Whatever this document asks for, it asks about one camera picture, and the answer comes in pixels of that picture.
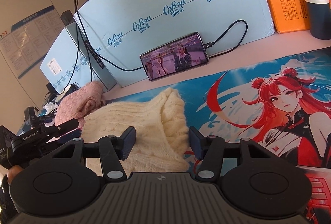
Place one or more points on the wall notice board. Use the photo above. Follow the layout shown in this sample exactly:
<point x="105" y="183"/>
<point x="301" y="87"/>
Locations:
<point x="29" y="40"/>

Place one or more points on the small light blue box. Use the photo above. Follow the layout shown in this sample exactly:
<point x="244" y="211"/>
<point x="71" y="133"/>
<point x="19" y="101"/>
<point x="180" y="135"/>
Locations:
<point x="68" y="62"/>

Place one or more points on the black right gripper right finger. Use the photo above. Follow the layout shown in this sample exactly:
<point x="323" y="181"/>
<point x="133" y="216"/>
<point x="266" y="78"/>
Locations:
<point x="209" y="150"/>

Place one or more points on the cream knitted sweater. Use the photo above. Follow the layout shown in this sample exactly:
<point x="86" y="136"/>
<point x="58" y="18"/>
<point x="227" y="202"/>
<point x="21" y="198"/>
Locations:
<point x="161" y="131"/>

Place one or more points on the large light blue box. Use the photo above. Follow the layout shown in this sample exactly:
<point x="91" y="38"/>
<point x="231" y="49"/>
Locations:
<point x="124" y="29"/>

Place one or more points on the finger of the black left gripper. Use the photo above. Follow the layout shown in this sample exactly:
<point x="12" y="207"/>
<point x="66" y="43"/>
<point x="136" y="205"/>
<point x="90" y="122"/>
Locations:
<point x="62" y="129"/>

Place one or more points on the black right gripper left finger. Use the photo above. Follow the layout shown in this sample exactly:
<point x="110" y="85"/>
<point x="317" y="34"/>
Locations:
<point x="113" y="150"/>

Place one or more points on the person's left hand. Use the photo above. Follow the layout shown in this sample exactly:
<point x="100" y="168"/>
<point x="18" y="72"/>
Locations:
<point x="13" y="172"/>

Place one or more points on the black smartphone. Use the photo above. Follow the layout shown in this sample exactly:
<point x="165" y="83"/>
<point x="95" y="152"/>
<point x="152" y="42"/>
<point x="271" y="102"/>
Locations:
<point x="174" y="57"/>

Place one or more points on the pink knitted sweater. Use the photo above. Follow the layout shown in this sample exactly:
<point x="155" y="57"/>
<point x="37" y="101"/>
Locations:
<point x="80" y="103"/>

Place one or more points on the anime print desk mat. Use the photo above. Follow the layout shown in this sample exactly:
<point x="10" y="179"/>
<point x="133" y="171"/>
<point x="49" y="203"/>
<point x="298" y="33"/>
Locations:
<point x="275" y="119"/>

